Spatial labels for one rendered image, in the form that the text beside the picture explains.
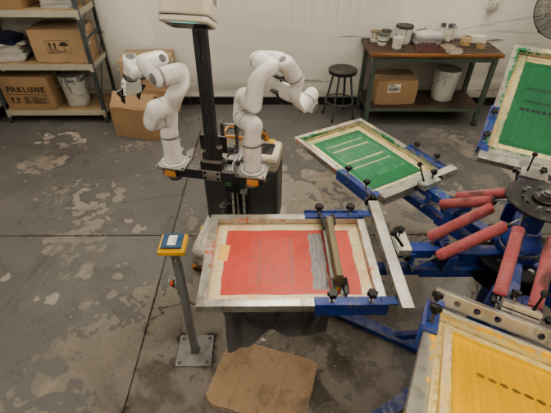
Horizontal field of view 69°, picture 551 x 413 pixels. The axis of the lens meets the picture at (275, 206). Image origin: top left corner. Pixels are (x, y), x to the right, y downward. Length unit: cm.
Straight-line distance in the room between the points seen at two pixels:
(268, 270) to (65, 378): 155
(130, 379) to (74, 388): 32
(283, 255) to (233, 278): 27
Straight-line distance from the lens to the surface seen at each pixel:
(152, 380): 272
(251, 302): 169
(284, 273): 184
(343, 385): 265
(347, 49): 544
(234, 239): 200
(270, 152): 275
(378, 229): 199
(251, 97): 193
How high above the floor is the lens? 233
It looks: 39 degrees down
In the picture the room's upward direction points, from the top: 1 degrees clockwise
